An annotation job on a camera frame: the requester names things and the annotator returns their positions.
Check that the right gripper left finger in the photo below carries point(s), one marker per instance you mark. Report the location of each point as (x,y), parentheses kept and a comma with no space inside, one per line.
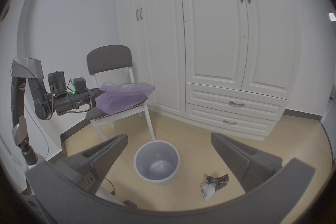
(105,162)

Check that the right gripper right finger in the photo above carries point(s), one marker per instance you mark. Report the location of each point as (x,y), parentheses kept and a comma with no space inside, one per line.
(236,160)

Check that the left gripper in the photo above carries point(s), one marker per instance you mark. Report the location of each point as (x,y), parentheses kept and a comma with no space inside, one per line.
(65,104)

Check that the purple plastic bag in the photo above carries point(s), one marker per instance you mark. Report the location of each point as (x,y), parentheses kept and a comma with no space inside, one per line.
(123,97)

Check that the black plastic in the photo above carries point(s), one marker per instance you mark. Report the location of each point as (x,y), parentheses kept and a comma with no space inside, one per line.
(220,181)

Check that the clear printed wrapper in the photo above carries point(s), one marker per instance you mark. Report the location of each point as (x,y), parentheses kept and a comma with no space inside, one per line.
(208,191)

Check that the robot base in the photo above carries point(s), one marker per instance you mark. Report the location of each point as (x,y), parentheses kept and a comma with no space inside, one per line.
(107,194)

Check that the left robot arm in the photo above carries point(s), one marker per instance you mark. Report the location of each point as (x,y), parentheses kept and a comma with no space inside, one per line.
(28,68)

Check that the white trash bin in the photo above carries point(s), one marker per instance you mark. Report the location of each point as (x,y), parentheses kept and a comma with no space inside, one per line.
(157,160)

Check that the grey and white chair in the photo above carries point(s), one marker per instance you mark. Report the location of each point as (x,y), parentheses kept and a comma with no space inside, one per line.
(110,59)

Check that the white wardrobe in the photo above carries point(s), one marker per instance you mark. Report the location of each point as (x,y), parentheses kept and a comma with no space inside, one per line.
(215,34)

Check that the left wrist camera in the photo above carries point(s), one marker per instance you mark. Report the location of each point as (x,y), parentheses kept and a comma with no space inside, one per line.
(78,84)

